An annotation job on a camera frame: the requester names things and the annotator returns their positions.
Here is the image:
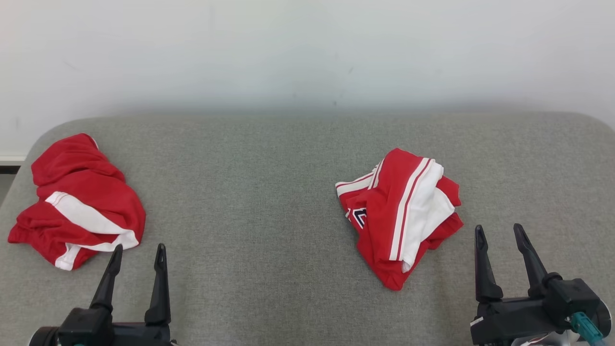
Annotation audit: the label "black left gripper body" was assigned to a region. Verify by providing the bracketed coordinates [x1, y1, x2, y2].
[111, 322, 176, 346]

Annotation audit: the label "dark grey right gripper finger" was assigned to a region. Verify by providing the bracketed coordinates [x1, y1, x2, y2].
[475, 224, 504, 303]
[513, 223, 563, 297]

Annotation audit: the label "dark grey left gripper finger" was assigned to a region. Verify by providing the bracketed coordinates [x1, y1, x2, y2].
[90, 244, 123, 310]
[145, 243, 172, 325]

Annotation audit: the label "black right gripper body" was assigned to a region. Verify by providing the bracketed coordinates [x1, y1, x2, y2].
[470, 297, 567, 346]

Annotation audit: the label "red shorts with white stripe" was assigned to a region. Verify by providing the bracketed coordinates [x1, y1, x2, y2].
[7, 133, 147, 271]

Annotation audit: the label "red shirt with white sleeves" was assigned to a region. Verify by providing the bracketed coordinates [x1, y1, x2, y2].
[335, 148, 465, 292]

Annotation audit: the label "teal plug right camera cable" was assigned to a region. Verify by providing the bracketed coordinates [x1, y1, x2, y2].
[571, 312, 607, 346]

